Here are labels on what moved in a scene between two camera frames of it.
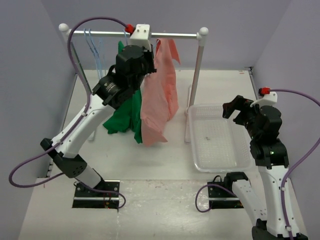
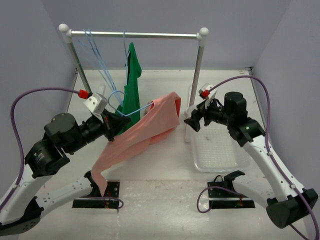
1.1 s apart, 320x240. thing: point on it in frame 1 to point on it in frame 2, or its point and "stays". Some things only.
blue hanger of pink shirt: (158, 43) to (121, 113)
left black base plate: (85, 198) stays
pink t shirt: (160, 97) to (161, 117)
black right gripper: (238, 103) to (203, 110)
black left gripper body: (149, 65) to (92, 129)
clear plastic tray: (219, 144) stays
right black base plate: (221, 199) stays
